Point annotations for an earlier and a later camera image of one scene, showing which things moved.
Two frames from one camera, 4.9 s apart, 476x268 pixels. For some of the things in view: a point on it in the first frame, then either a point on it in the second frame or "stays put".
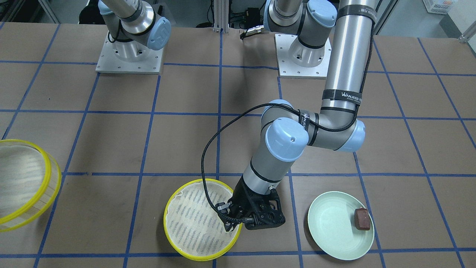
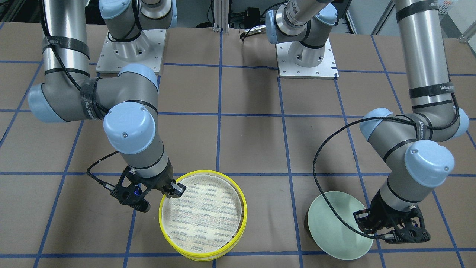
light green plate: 332,227 stays put
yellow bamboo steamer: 30,181 → 209,218
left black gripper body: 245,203 → 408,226
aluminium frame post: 221,10 stays put
